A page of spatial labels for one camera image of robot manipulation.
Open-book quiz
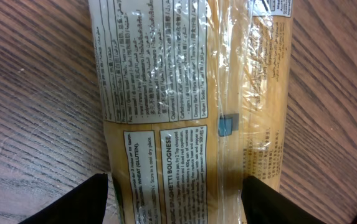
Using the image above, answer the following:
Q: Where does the orange spaghetti packet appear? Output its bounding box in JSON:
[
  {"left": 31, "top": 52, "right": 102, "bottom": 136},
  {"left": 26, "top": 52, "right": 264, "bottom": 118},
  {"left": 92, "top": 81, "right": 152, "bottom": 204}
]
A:
[{"left": 88, "top": 0, "right": 293, "bottom": 223}]

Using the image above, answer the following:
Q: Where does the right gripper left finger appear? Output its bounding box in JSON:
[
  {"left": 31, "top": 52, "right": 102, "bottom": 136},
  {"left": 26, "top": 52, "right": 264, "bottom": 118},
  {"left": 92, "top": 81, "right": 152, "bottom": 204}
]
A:
[{"left": 19, "top": 174, "right": 108, "bottom": 224}]

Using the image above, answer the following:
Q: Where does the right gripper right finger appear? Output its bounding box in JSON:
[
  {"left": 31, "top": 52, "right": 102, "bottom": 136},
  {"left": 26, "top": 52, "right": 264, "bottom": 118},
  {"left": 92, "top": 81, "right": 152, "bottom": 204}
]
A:
[{"left": 241, "top": 175, "right": 323, "bottom": 224}]

